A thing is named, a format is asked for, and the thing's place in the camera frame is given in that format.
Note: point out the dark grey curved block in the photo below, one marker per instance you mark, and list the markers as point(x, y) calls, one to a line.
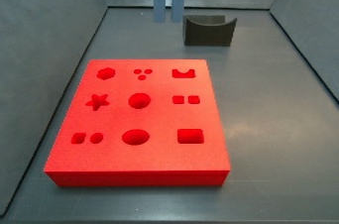
point(208, 30)

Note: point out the red shape-sorting block board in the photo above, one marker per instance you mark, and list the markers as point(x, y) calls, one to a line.
point(141, 127)

